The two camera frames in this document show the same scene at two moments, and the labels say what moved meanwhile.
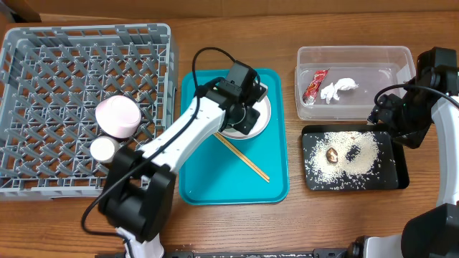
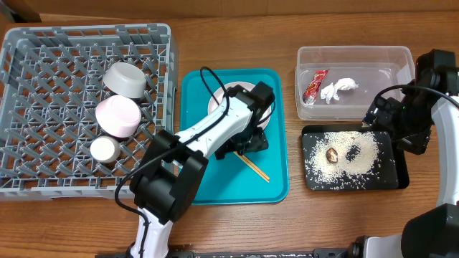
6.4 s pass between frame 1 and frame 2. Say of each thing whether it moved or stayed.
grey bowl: moved
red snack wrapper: stayed
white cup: stayed
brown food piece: stayed
